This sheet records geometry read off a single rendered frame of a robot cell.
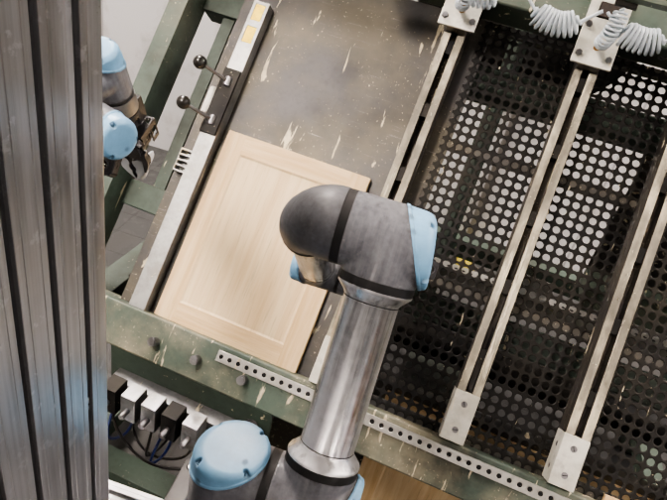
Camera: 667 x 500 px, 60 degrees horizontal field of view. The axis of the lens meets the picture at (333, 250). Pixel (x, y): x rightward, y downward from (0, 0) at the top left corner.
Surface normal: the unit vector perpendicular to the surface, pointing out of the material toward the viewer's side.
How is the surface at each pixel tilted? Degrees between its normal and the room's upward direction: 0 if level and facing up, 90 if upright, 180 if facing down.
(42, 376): 90
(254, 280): 53
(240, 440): 7
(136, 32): 90
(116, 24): 90
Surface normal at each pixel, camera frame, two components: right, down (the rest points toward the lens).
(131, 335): -0.15, -0.13
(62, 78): 0.95, 0.29
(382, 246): -0.17, 0.10
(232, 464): 0.07, -0.85
